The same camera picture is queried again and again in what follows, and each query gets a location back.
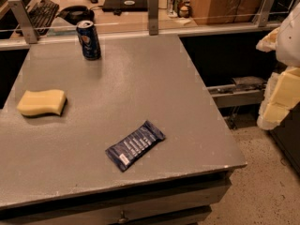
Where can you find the metal bracket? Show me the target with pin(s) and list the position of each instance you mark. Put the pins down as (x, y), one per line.
(263, 13)
(29, 33)
(152, 17)

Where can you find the small round jar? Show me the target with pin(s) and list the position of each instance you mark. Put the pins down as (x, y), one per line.
(184, 11)

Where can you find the grey table drawer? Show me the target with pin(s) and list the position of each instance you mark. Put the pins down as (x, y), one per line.
(173, 204)

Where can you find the green drink can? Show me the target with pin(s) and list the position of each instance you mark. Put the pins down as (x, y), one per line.
(173, 7)

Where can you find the yellow sponge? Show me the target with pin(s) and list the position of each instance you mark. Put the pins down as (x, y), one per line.
(42, 102)

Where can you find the black laptop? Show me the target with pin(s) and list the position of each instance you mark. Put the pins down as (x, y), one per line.
(124, 5)

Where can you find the black keyboard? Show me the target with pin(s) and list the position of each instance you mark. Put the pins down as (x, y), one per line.
(42, 14)

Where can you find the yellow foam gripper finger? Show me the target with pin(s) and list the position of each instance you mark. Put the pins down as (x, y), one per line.
(269, 42)
(282, 94)

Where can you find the metal rail shelf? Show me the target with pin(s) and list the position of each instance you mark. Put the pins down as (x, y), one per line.
(240, 92)

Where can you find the black headphones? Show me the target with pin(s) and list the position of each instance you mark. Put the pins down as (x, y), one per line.
(75, 14)

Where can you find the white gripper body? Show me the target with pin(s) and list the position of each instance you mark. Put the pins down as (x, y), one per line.
(290, 44)

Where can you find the metal bracket middle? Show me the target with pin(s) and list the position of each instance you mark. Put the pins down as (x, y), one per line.
(152, 17)

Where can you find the metal bracket left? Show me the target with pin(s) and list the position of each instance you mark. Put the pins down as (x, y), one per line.
(29, 33)

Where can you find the blue soda can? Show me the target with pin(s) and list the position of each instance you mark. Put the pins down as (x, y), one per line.
(88, 37)

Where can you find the metal bracket right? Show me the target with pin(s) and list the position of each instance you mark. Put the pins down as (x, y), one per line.
(263, 13)

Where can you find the blue snack wrapper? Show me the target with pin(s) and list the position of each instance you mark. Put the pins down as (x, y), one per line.
(126, 152)

